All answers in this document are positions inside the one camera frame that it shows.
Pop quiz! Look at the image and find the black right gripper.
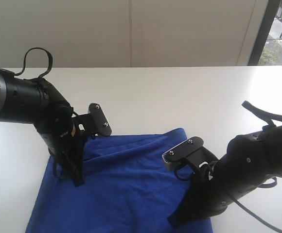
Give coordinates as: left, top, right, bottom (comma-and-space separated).
167, 161, 260, 228

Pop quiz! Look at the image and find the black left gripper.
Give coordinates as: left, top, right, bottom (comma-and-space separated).
37, 118, 85, 187

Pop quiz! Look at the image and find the blue microfibre towel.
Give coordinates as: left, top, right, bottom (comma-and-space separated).
26, 128, 212, 233

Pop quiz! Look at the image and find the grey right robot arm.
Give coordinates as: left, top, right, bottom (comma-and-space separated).
162, 126, 282, 228

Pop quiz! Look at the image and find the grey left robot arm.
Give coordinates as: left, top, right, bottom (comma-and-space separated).
0, 70, 85, 186

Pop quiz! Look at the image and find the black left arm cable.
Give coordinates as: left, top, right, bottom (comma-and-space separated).
0, 47, 88, 180

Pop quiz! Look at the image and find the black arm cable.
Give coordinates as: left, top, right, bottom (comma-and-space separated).
174, 100, 282, 233
0, 47, 88, 180

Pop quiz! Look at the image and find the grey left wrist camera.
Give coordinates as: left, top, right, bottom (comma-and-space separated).
73, 103, 112, 137

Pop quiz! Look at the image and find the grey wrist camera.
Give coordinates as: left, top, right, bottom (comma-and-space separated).
73, 103, 112, 137
162, 136, 218, 174

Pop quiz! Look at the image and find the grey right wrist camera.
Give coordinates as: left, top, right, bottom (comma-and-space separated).
162, 136, 218, 174

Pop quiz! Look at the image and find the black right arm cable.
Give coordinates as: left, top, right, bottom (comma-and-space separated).
174, 100, 282, 233

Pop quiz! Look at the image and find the dark window frame post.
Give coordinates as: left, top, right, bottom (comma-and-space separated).
247, 0, 280, 66

